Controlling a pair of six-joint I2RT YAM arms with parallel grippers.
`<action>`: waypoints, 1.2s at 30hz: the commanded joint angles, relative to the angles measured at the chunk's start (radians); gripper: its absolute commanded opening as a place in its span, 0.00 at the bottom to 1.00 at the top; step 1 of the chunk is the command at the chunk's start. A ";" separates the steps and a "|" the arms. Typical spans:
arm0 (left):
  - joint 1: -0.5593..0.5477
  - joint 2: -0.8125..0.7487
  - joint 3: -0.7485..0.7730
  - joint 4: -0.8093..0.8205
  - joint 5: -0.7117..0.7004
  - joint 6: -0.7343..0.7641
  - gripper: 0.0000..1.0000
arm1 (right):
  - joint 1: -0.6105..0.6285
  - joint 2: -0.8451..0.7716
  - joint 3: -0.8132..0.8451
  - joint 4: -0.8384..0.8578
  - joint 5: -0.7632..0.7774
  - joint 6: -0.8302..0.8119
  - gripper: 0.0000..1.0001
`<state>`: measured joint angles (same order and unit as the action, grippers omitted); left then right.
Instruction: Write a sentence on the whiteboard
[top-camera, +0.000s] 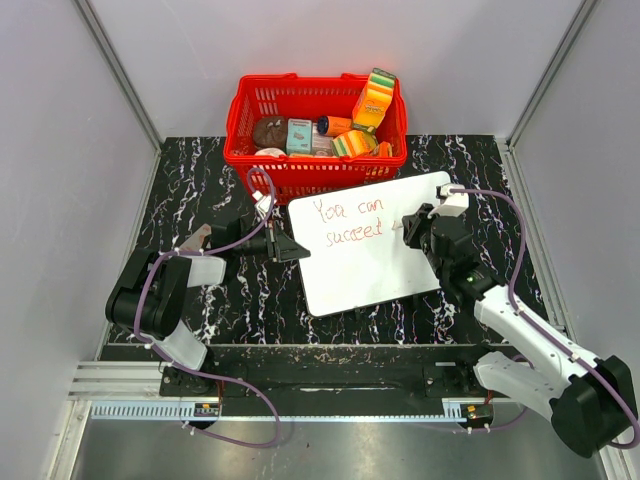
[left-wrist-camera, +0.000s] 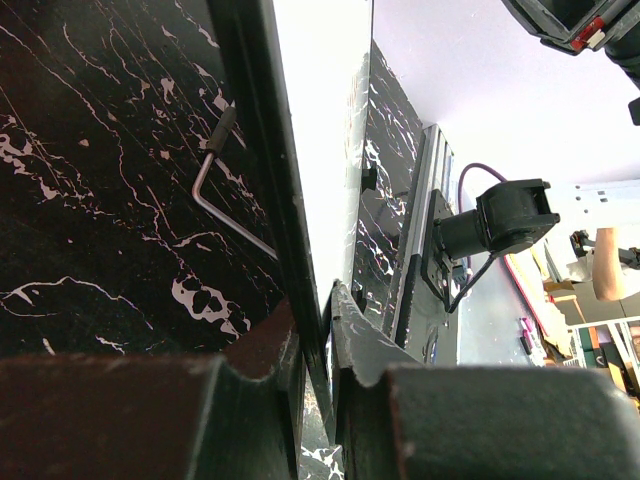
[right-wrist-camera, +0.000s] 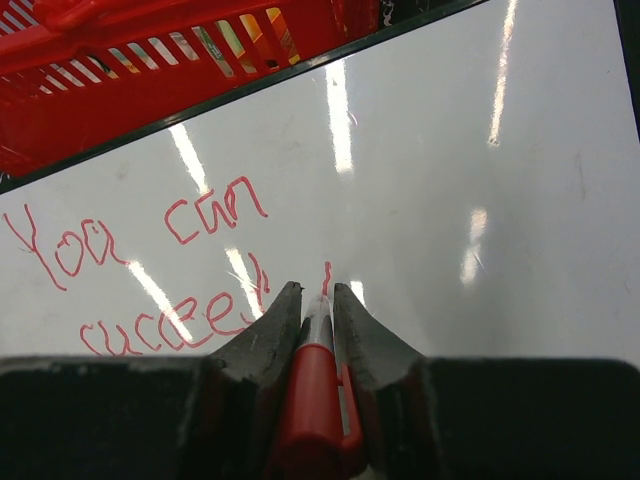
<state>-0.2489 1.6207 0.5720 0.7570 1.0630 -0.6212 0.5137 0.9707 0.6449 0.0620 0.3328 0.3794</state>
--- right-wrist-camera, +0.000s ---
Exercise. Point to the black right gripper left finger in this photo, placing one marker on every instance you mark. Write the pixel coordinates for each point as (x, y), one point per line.
(157, 417)

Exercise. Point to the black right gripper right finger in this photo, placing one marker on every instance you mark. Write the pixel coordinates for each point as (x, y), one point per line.
(427, 417)

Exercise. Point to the red whiteboard marker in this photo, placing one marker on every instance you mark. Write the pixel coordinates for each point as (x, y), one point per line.
(319, 433)

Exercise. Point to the white whiteboard with dark frame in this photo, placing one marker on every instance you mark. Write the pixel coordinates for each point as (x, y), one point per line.
(474, 181)

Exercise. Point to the red plastic shopping basket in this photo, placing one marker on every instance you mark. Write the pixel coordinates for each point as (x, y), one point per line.
(76, 74)

